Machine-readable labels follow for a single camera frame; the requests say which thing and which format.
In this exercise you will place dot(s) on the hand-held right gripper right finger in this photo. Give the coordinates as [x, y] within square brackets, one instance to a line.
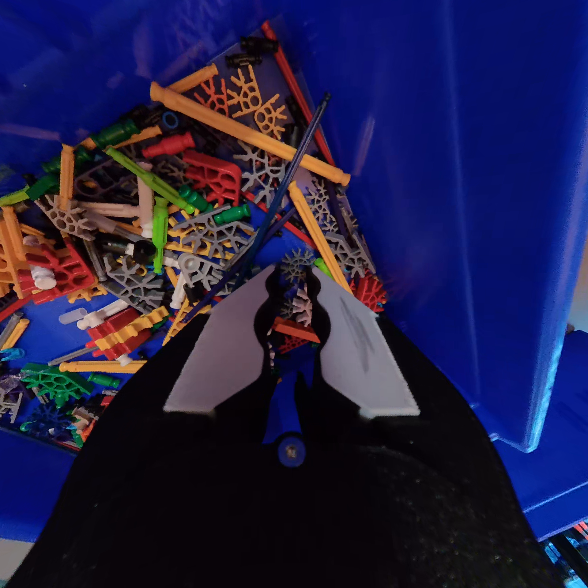
[367, 363]

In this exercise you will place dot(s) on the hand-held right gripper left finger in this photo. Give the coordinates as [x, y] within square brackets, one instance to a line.
[220, 363]

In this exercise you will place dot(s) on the pile of colourful toy pieces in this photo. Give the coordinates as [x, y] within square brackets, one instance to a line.
[183, 183]

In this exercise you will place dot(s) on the blue plastic bin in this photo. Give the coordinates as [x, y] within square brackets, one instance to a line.
[436, 138]

